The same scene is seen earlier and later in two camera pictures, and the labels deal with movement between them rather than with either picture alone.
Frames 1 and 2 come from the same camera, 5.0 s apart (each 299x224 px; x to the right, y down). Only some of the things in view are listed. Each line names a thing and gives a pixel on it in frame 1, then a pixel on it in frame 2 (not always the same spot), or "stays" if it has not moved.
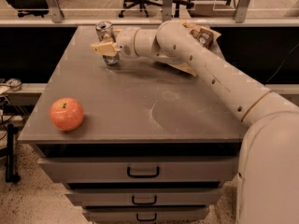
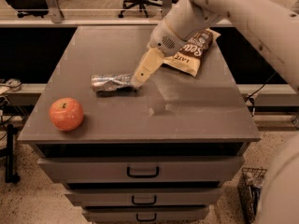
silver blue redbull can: (106, 32) -> (107, 82)
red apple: (66, 114) stays
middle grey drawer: (148, 198) stays
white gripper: (126, 41) -> (163, 40)
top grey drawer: (104, 170) stays
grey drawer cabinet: (157, 144) stays
